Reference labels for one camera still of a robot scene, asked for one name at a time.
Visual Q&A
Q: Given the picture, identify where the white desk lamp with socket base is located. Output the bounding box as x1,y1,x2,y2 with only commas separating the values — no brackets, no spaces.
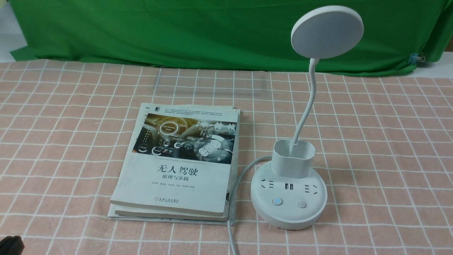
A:
250,5,364,230

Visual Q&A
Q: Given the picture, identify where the green backdrop cloth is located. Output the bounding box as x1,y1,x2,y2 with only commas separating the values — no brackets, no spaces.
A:
10,0,452,76

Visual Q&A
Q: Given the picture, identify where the pink checkered tablecloth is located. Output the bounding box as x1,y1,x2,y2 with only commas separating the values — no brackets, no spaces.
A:
0,60,453,255

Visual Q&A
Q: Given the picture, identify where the blue binder clip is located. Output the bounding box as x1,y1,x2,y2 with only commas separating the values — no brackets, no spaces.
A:
407,53,426,65

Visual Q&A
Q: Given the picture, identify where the black object at corner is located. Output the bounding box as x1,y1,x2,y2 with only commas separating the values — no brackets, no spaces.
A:
0,236,25,255

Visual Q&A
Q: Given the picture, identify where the grey lamp power cable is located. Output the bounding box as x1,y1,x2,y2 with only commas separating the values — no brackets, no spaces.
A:
228,156,273,255

